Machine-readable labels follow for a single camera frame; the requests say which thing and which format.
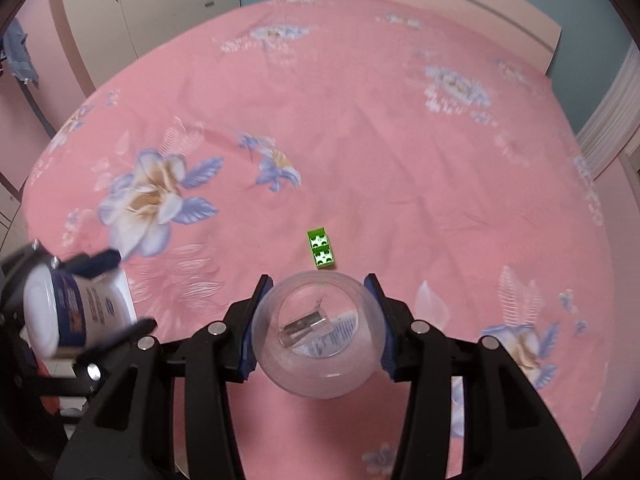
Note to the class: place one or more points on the cream bed headboard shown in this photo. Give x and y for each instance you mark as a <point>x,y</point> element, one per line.
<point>475,0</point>

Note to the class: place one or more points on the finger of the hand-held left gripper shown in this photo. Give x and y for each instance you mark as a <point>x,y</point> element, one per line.
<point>130,332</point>
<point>97,262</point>

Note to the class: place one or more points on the clear plastic cup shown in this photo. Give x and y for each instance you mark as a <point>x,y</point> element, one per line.
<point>320,335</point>

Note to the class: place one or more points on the blue hanging cloth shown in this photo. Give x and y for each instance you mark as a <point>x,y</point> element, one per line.
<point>20,55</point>

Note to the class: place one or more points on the pink floral bedsheet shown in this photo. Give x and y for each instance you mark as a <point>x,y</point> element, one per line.
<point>375,150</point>

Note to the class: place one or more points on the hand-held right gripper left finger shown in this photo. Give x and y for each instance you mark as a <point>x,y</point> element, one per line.
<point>249,345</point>

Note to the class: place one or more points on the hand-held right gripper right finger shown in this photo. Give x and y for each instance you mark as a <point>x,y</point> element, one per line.
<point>387,345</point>

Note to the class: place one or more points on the white yogurt cup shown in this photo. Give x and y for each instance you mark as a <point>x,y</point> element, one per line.
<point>65,310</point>

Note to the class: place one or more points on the green toy block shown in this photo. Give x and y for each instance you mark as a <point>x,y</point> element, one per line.
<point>321,250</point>

